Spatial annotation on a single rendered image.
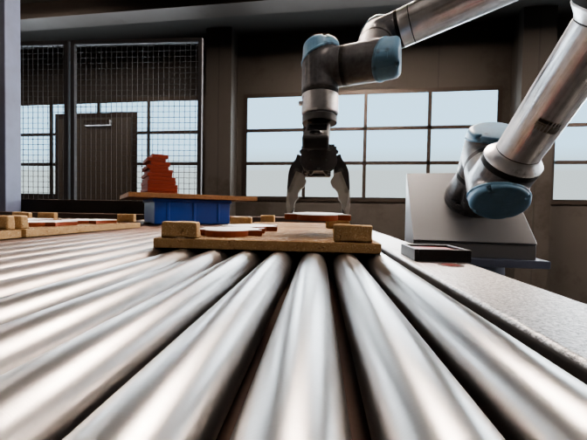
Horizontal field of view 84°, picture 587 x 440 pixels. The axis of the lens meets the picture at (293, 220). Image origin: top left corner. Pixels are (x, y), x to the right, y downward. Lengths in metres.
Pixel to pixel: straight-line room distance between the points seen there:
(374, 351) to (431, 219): 0.83
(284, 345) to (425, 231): 0.82
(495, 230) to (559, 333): 0.77
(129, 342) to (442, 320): 0.18
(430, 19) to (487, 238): 0.54
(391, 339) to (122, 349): 0.13
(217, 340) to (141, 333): 0.05
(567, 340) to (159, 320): 0.23
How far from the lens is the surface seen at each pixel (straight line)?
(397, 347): 0.17
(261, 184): 3.87
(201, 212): 1.38
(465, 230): 0.98
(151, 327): 0.21
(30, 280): 0.37
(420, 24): 0.79
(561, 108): 0.74
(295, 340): 0.16
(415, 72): 4.13
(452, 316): 0.23
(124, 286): 0.30
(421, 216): 1.00
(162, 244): 0.55
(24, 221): 0.84
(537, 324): 0.26
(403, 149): 3.86
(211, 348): 0.17
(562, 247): 4.41
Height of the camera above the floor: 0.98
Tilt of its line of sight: 2 degrees down
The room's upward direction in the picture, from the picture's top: 1 degrees clockwise
